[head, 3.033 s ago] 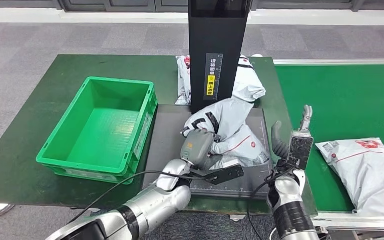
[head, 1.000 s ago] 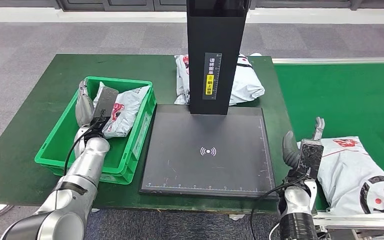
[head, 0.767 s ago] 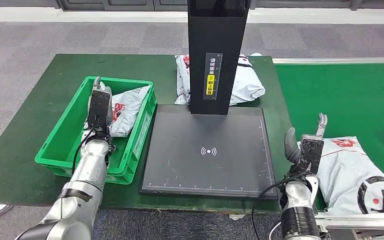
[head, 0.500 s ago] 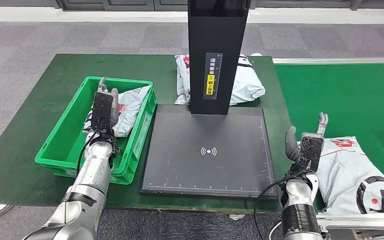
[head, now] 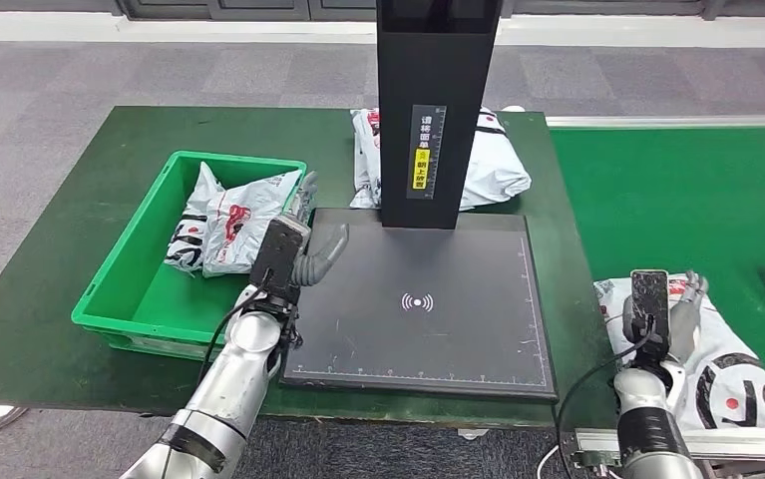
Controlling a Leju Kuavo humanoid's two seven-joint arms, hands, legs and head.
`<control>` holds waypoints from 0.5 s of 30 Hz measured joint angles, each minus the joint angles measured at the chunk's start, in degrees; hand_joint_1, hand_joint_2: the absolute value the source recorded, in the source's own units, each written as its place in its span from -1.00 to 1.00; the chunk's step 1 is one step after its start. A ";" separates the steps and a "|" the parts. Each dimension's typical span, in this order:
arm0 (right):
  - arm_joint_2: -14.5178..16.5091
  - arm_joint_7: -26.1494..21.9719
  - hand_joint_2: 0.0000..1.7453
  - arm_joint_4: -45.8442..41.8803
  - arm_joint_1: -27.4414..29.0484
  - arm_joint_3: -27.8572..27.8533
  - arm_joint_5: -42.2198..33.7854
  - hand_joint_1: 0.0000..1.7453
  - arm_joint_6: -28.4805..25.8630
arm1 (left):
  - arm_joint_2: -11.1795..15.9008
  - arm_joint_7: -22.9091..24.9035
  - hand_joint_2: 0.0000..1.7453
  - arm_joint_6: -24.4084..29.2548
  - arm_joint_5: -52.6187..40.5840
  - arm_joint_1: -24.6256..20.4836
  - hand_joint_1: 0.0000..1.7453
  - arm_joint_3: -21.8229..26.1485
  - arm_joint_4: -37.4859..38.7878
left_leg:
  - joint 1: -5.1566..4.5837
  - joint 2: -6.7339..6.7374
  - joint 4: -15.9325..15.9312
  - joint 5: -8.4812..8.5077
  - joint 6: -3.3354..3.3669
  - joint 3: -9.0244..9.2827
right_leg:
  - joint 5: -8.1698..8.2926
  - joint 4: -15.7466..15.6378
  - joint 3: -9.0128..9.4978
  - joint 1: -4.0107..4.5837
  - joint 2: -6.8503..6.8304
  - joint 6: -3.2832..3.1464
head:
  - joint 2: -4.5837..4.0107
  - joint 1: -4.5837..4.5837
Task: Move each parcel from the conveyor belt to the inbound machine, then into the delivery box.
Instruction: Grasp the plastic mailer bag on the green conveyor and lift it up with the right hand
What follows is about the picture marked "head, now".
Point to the black inbound scanner machine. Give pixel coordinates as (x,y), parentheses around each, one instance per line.
(388,344)

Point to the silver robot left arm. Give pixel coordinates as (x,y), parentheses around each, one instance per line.
(243,383)

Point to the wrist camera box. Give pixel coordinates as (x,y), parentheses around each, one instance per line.
(276,254)
(649,297)

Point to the white table foot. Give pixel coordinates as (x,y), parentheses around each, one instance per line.
(472,433)

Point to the small white object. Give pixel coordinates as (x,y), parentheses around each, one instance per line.
(513,108)

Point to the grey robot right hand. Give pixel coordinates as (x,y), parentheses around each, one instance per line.
(686,324)

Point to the white poly mailer parcel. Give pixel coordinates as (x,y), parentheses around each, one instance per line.
(494,165)
(732,377)
(243,218)

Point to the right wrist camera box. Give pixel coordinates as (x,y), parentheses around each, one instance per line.
(649,297)

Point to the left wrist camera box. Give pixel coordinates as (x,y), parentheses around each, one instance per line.
(276,254)

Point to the green plastic crate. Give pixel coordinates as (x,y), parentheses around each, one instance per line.
(157,311)

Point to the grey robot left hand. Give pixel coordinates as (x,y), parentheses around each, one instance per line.
(319,258)

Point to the green conveyor belt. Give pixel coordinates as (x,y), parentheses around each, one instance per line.
(686,198)

